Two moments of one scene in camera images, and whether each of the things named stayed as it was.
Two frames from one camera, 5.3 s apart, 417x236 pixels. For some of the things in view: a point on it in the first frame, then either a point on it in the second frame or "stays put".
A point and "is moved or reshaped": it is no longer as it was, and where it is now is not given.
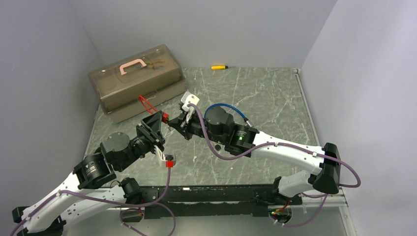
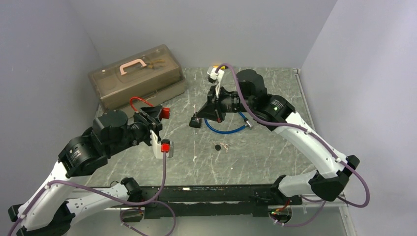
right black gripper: (182, 126) → (212, 109)
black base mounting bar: (171, 201) stays put
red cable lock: (151, 109) is moved or reshaped
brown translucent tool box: (153, 73) stays put
